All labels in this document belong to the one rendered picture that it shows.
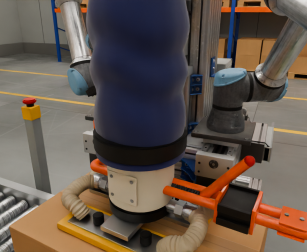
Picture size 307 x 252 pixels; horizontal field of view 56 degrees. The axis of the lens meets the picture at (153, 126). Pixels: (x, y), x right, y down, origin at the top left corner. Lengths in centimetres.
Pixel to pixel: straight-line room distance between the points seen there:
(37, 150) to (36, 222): 93
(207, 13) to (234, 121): 46
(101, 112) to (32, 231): 39
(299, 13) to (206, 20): 65
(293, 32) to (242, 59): 687
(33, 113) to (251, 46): 664
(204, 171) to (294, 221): 50
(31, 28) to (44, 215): 1195
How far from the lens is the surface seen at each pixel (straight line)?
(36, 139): 174
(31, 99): 169
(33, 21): 1258
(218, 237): 80
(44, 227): 86
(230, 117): 114
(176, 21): 58
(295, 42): 101
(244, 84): 113
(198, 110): 136
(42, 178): 185
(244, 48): 781
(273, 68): 109
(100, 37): 60
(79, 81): 121
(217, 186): 66
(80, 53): 127
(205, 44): 130
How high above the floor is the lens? 147
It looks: 21 degrees down
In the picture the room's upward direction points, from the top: straight up
